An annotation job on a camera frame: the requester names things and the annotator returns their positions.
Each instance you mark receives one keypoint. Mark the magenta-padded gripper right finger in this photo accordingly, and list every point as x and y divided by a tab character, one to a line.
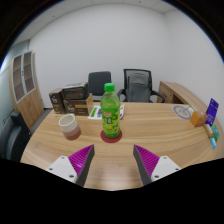
165	166

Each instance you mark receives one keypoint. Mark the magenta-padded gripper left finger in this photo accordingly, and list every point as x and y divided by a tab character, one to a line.
61	166

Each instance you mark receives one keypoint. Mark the green drink bottle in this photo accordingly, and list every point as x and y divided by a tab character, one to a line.
110	115

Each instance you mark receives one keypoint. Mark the white and brown mug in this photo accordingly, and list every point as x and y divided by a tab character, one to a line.
69	128

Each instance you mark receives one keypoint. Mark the flat round red coaster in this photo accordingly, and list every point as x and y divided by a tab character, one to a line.
105	139

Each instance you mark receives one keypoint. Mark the small blue box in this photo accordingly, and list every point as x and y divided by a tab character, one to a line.
213	143

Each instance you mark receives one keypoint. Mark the orange box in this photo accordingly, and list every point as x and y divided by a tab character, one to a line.
197	119

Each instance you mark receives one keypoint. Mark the white sheet with round print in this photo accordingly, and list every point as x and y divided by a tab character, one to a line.
181	111

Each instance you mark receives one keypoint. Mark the black leather sofa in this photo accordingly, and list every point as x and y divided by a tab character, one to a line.
11	136

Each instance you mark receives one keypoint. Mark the dark brown kraft carton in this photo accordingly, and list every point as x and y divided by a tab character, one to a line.
76	107

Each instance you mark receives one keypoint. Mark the green packet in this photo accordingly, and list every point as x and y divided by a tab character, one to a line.
216	132

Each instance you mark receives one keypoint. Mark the printed white leaflet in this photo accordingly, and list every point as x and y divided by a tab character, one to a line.
94	112

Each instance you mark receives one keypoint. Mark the small dark upright box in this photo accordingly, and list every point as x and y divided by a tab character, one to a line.
56	101

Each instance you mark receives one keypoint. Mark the wooden shelf cabinet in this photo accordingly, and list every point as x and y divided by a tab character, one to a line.
28	106

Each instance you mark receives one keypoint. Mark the black mesh office chair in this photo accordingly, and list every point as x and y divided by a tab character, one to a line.
156	95

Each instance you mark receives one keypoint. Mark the purple package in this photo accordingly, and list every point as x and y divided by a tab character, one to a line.
212	111

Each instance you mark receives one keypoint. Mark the wooden side desk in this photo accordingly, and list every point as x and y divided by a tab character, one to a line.
176	93

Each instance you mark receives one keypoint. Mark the grey backpack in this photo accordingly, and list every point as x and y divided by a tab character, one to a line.
138	87

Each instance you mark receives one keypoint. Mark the black padded office chair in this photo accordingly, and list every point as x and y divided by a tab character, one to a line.
99	81

